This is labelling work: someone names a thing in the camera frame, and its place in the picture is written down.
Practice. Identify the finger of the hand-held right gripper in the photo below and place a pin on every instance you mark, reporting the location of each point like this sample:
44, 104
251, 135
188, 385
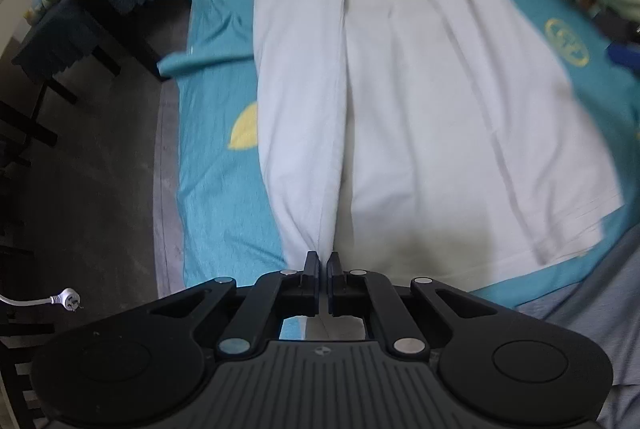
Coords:
625, 58

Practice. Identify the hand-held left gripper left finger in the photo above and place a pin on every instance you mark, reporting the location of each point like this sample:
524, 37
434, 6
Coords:
312, 279

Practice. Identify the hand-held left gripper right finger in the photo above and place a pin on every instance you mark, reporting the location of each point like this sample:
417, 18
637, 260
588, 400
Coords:
335, 279

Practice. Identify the white printed t-shirt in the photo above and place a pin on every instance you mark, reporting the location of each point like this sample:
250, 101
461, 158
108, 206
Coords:
425, 109

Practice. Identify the person's grey trousers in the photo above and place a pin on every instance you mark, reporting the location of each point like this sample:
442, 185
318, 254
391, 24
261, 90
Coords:
610, 309

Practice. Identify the dark wooden chair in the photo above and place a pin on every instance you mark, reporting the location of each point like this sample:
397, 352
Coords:
20, 134

